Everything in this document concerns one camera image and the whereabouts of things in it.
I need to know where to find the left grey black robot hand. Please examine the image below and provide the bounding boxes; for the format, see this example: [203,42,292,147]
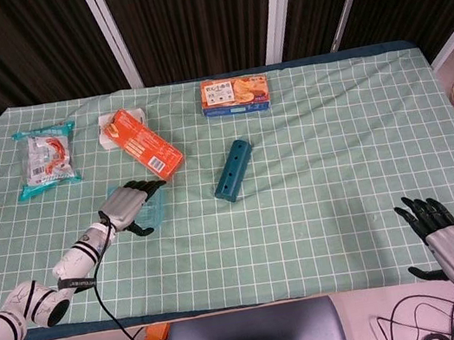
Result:
[93,174,176,245]

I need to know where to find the orange carton box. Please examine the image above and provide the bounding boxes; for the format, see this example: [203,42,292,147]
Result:
[98,98,189,191]

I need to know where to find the small white box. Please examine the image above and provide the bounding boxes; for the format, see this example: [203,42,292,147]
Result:
[95,107,151,153]

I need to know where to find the blue orange cookie box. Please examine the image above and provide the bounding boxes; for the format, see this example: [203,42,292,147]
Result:
[197,70,273,122]

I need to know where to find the teal clear snack bag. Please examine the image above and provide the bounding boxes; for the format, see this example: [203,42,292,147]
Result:
[6,120,88,203]

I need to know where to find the dark teal rounded holder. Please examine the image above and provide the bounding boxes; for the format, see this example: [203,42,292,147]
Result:
[204,137,262,206]

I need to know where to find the green checked tablecloth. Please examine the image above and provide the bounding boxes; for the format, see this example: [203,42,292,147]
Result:
[0,28,454,340]

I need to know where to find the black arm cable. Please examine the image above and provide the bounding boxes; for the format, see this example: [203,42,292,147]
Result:
[81,206,170,340]

